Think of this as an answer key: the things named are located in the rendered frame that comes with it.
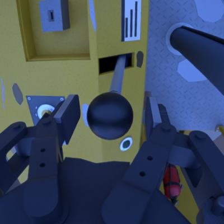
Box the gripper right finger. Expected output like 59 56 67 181
102 96 224 224

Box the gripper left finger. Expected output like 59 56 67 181
0 94 81 218

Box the yellow trencher control body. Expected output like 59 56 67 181
0 0 150 166

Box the white ringed round button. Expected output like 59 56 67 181
119 137 133 152

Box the red fire extinguisher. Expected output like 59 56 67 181
162 164 184 206

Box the black ball knob lever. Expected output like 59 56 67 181
86 53 134 141

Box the white bar chart label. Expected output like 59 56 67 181
121 0 141 42

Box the grey slotted block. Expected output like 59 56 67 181
39 0 71 33

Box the grey ignition switch plate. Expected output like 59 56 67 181
26 95 66 126

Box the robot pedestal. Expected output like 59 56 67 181
165 22 224 96

